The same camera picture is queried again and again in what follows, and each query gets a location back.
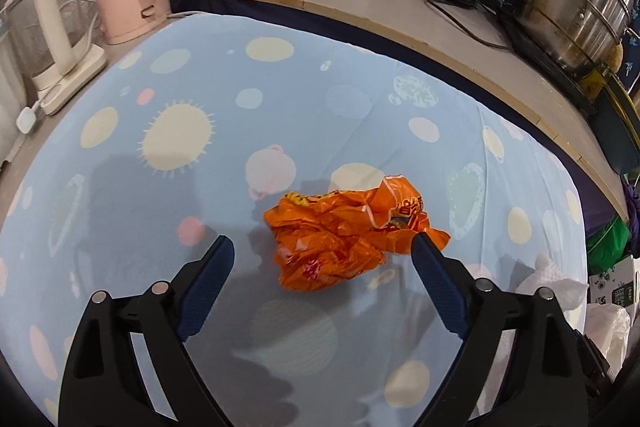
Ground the white power plug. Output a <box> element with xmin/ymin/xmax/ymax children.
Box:
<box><xmin>16</xmin><ymin>104</ymin><xmax>38</xmax><ymax>132</ymax></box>

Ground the green plastic bag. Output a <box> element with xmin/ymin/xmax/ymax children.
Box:
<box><xmin>587</xmin><ymin>217</ymin><xmax>631</xmax><ymax>268</ymax></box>

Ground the orange plastic wrapper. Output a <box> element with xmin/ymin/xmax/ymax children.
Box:
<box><xmin>263</xmin><ymin>175</ymin><xmax>451</xmax><ymax>293</ymax></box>

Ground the blue spotted blanket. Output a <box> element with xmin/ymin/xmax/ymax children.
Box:
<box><xmin>0</xmin><ymin>14</ymin><xmax>588</xmax><ymax>427</ymax></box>

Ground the white glass kettle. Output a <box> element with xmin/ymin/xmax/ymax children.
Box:
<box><xmin>2</xmin><ymin>0</ymin><xmax>108</xmax><ymax>115</ymax></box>

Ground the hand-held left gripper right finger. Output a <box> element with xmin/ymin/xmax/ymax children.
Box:
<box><xmin>410</xmin><ymin>229</ymin><xmax>583</xmax><ymax>427</ymax></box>

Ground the dark box yellow trim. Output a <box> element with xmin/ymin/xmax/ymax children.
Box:
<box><xmin>582</xmin><ymin>69</ymin><xmax>640</xmax><ymax>172</ymax></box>

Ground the white plastic storage box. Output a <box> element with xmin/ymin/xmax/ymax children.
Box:
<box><xmin>0</xmin><ymin>2</ymin><xmax>31</xmax><ymax>162</ymax></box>

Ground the black power cable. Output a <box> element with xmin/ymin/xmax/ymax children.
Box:
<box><xmin>425</xmin><ymin>0</ymin><xmax>511</xmax><ymax>50</ymax></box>

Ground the purple cloth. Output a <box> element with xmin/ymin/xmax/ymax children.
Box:
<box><xmin>622</xmin><ymin>182</ymin><xmax>640</xmax><ymax>223</ymax></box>

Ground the black induction cooker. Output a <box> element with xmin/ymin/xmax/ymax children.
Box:
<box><xmin>500</xmin><ymin>14</ymin><xmax>601</xmax><ymax>115</ymax></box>

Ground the crumpled white tissue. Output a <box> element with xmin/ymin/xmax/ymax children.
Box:
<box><xmin>517</xmin><ymin>252</ymin><xmax>590</xmax><ymax>310</ymax></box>

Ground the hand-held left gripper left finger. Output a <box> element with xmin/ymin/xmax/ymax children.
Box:
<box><xmin>59</xmin><ymin>234</ymin><xmax>236</xmax><ymax>427</ymax></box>

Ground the white plastic bag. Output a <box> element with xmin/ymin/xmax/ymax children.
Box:
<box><xmin>584</xmin><ymin>302</ymin><xmax>632</xmax><ymax>360</ymax></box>

